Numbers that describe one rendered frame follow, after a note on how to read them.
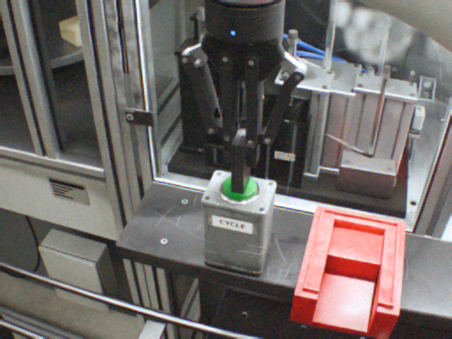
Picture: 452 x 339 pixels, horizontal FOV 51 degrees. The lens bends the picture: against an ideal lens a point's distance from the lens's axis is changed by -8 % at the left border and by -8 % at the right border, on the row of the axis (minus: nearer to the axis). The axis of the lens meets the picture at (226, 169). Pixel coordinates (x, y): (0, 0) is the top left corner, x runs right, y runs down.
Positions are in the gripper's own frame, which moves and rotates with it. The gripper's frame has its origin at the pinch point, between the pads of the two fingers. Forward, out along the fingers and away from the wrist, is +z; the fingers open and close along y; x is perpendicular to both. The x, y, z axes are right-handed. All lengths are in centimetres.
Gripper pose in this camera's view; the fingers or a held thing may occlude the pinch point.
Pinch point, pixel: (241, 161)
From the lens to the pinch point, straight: 57.6
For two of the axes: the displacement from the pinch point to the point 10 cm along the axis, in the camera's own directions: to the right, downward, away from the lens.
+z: 0.0, 7.6, 6.4
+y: -9.6, -1.9, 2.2
